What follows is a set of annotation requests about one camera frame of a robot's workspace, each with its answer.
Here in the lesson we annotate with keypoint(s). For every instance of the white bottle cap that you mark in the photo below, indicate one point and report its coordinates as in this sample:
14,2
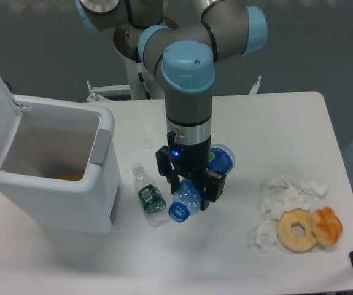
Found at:
147,143

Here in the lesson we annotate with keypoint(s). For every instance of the clear green label bottle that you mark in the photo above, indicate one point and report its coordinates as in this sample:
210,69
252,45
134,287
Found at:
152,202

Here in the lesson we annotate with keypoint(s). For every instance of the orange object in trash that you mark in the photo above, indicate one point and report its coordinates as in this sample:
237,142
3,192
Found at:
69,177

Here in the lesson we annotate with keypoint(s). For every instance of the ring donut bread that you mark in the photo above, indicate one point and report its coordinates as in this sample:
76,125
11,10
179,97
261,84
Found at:
294,231

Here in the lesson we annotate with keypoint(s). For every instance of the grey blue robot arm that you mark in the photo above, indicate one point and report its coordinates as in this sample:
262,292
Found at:
190,118

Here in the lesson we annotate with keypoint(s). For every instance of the white trash can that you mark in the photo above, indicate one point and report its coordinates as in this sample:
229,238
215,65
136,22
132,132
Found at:
62,137

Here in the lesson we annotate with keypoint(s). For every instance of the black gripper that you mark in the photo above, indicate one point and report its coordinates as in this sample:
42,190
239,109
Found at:
191,162

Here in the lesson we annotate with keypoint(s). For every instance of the twisted orange bread bun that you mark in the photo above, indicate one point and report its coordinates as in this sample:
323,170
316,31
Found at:
326,226

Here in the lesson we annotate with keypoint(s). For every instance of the small crumpled white tissue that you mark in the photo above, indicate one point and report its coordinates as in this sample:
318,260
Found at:
265,236

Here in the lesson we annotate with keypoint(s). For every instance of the large crumpled white tissue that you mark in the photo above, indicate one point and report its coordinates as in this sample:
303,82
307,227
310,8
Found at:
282,194

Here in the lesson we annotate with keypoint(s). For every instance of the blue plastic bottle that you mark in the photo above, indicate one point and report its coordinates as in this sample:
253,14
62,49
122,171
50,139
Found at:
187,200

